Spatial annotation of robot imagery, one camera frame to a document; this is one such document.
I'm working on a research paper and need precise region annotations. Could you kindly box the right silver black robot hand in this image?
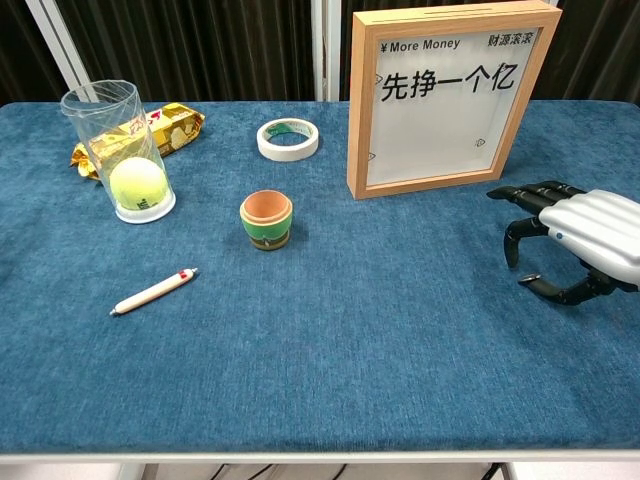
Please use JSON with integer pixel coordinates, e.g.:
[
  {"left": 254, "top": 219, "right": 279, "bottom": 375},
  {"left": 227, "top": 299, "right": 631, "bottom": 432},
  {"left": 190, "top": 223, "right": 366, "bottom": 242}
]
[{"left": 486, "top": 180, "right": 640, "bottom": 307}]

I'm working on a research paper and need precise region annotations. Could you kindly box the black pleated partition panel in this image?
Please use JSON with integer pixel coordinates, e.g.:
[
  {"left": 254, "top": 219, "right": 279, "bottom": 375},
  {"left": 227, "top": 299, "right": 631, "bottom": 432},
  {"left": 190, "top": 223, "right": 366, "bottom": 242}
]
[
  {"left": 53, "top": 0, "right": 319, "bottom": 103},
  {"left": 339, "top": 0, "right": 640, "bottom": 105},
  {"left": 0, "top": 0, "right": 77, "bottom": 107}
]

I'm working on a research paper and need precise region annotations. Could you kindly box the blue table cloth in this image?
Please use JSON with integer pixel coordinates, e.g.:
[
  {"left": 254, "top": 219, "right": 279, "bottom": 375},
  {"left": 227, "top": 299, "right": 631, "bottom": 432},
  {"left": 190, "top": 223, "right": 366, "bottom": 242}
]
[{"left": 0, "top": 101, "right": 640, "bottom": 455}]

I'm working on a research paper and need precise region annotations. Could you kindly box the green painted wooden cup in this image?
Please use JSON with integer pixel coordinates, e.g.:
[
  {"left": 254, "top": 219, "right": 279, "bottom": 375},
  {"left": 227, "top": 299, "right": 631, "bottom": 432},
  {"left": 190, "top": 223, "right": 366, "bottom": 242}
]
[{"left": 239, "top": 190, "right": 294, "bottom": 252}]

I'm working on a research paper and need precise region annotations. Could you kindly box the white tape roll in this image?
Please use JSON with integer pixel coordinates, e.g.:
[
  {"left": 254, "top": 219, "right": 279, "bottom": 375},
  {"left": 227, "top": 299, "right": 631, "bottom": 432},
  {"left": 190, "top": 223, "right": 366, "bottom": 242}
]
[{"left": 256, "top": 118, "right": 320, "bottom": 163}]

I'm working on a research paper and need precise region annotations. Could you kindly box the gold snack packet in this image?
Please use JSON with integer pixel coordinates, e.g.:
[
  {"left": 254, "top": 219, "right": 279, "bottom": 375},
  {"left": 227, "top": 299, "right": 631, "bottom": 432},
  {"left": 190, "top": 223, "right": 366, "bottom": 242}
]
[{"left": 68, "top": 102, "right": 207, "bottom": 182}]

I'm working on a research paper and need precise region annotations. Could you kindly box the cream pen with red band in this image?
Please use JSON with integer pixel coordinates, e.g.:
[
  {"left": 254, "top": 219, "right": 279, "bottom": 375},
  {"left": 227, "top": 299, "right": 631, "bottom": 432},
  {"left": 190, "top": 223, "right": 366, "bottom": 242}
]
[{"left": 108, "top": 267, "right": 200, "bottom": 317}]

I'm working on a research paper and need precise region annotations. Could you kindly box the yellow tennis ball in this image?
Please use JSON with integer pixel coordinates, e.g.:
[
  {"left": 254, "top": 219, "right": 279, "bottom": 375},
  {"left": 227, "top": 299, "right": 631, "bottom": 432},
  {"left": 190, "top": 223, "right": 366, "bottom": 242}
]
[{"left": 109, "top": 156, "right": 167, "bottom": 211}]

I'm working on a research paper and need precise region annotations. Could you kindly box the clear plastic ball tube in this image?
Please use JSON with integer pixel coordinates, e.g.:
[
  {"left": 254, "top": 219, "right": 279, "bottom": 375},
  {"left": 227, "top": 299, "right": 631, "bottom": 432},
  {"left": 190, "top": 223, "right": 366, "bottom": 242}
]
[{"left": 60, "top": 79, "right": 177, "bottom": 225}]

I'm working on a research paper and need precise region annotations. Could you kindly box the wooden framed money box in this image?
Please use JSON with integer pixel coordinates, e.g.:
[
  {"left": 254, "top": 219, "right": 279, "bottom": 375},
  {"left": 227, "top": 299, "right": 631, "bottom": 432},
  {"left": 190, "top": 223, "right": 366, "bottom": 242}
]
[{"left": 346, "top": 1, "right": 564, "bottom": 201}]

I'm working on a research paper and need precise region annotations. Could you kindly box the white partition frame post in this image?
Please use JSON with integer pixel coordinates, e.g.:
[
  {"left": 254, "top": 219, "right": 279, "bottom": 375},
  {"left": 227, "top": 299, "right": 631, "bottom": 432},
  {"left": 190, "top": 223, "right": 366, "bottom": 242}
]
[
  {"left": 23, "top": 0, "right": 101, "bottom": 105},
  {"left": 309, "top": 0, "right": 342, "bottom": 103}
]

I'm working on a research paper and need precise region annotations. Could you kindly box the white table frame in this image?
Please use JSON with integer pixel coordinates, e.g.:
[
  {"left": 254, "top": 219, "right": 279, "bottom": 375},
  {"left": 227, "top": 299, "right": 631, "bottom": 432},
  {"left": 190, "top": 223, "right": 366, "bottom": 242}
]
[{"left": 0, "top": 450, "right": 640, "bottom": 480}]

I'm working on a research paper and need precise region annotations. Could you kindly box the black looped floor cable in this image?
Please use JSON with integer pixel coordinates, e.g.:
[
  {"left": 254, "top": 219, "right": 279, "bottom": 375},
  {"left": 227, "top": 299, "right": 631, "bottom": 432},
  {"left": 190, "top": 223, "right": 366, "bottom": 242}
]
[{"left": 209, "top": 463, "right": 277, "bottom": 480}]

